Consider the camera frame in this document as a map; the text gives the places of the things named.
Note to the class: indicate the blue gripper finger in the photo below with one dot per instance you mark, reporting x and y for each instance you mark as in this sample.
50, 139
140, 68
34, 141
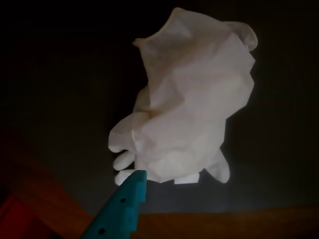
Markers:
119, 214

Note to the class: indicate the grey table mat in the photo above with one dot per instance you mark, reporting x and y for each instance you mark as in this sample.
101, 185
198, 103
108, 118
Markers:
49, 74

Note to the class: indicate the white paper tissue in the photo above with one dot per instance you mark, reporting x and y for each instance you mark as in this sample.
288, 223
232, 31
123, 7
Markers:
189, 99

